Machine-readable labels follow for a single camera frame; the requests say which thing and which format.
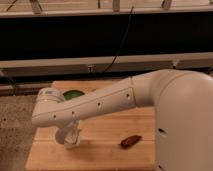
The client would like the black hanging cable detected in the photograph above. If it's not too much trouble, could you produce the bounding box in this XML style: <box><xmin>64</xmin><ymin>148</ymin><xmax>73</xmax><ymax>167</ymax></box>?
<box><xmin>102</xmin><ymin>4</ymin><xmax>135</xmax><ymax>74</ymax></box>

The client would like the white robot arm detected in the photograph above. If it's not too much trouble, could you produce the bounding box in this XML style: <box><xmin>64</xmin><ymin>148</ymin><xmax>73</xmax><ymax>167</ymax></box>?
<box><xmin>32</xmin><ymin>69</ymin><xmax>213</xmax><ymax>171</ymax></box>

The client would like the wooden cutting board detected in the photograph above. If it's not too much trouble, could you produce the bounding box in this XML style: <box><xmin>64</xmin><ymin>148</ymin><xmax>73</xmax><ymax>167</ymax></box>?
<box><xmin>25</xmin><ymin>80</ymin><xmax>158</xmax><ymax>171</ymax></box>

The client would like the green bowl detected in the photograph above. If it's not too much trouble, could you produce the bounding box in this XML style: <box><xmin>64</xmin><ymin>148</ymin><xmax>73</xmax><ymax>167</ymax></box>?
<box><xmin>63</xmin><ymin>90</ymin><xmax>84</xmax><ymax>100</ymax></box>

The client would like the dark red chili pepper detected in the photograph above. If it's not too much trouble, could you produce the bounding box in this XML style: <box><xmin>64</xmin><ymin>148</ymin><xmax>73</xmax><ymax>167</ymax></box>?
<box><xmin>120</xmin><ymin>135</ymin><xmax>142</xmax><ymax>149</ymax></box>

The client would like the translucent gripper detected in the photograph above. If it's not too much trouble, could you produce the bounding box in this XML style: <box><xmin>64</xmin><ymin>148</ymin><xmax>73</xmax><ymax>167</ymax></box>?
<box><xmin>60</xmin><ymin>121</ymin><xmax>81</xmax><ymax>146</ymax></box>

